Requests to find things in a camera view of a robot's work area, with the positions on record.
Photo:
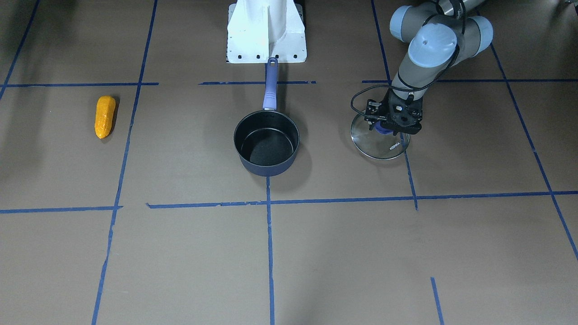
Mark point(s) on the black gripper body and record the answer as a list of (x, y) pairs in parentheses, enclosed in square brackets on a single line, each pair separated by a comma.
[(374, 109)]

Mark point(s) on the glass pot lid blue knob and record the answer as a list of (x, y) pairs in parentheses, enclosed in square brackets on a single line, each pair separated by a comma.
[(376, 142)]

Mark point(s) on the yellow corn cob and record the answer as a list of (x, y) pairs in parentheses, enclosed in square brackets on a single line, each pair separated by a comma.
[(104, 116)]

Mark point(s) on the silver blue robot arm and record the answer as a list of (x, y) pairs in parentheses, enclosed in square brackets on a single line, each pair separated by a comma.
[(440, 35)]

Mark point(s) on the dark blue saucepan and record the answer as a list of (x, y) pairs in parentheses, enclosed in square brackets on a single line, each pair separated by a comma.
[(267, 140)]

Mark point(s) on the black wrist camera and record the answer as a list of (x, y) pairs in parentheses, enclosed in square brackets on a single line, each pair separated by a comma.
[(373, 112)]

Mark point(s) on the white mounting post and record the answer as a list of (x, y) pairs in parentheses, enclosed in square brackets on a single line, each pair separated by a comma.
[(263, 29)]

